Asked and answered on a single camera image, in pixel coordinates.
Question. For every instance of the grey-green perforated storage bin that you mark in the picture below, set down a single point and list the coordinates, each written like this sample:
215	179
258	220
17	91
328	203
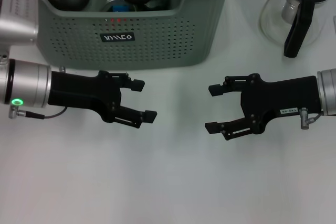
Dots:
157	43

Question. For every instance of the silver left gripper connector stub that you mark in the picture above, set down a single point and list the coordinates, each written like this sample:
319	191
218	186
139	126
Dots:
62	69

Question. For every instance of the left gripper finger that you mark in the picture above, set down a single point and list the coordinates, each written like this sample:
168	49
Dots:
137	85
131	116

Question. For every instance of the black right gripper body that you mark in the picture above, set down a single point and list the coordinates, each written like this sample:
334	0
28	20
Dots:
283	95

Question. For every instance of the blue square building block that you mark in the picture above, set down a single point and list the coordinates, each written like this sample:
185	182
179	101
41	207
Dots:
121	8

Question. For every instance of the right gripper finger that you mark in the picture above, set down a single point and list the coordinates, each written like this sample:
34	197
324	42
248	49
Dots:
233	129
216	89

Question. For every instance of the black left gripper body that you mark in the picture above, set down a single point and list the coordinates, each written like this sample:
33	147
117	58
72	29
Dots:
84	93

